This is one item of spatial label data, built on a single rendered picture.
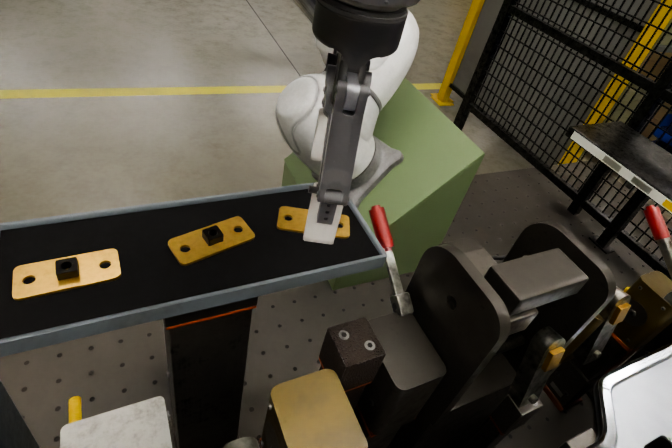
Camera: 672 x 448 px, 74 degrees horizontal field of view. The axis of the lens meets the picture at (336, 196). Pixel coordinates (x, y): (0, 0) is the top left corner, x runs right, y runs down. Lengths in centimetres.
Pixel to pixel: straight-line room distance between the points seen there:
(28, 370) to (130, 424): 56
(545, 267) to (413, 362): 18
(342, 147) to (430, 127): 71
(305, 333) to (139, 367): 32
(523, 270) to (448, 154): 50
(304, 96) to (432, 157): 32
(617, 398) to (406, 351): 33
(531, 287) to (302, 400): 26
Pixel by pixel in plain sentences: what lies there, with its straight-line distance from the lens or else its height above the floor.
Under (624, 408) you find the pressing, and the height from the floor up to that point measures 100.
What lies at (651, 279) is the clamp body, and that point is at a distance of 90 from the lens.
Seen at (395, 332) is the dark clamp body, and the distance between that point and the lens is 55.
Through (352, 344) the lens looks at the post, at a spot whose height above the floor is 110.
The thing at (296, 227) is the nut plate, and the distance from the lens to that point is 50.
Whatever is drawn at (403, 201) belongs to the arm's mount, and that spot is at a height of 93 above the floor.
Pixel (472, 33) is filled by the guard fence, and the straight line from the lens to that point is 354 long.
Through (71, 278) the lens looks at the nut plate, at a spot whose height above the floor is 116.
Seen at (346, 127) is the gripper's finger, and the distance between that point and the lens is 35.
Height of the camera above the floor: 151
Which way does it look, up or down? 39 degrees down
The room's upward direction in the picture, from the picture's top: 14 degrees clockwise
